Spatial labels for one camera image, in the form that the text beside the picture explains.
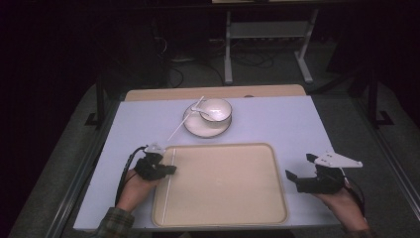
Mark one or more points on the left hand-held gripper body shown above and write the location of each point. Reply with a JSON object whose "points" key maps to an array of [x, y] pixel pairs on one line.
{"points": [[150, 168]]}

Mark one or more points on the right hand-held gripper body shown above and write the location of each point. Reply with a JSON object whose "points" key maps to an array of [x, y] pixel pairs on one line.
{"points": [[323, 183]]}

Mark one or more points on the white chopstick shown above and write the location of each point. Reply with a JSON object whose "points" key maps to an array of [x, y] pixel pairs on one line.
{"points": [[180, 127], [167, 198]]}

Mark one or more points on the white plate with dark rim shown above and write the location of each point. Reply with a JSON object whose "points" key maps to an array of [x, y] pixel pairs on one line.
{"points": [[201, 127]]}

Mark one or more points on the beige plastic tray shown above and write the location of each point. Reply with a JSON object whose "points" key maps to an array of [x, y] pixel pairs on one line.
{"points": [[224, 185]]}

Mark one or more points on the white ceramic spoon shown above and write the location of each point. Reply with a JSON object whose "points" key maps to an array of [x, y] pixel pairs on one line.
{"points": [[206, 114]]}

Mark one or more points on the white ribbed bowl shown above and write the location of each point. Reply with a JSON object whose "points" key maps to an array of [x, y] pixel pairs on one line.
{"points": [[224, 107]]}

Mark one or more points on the person's left hand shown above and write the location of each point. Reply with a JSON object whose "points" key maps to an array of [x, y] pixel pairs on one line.
{"points": [[135, 191]]}

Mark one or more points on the person's right hand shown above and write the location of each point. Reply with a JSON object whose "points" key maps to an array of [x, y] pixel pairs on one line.
{"points": [[346, 208]]}

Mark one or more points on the black floor stand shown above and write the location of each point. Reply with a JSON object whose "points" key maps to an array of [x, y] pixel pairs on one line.
{"points": [[99, 102], [374, 102]]}

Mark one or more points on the grey metal stand with shelf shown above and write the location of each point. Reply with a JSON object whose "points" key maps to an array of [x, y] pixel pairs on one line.
{"points": [[267, 29]]}

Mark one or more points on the metal floor rail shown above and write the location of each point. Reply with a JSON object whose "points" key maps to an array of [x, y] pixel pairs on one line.
{"points": [[79, 185], [389, 158]]}

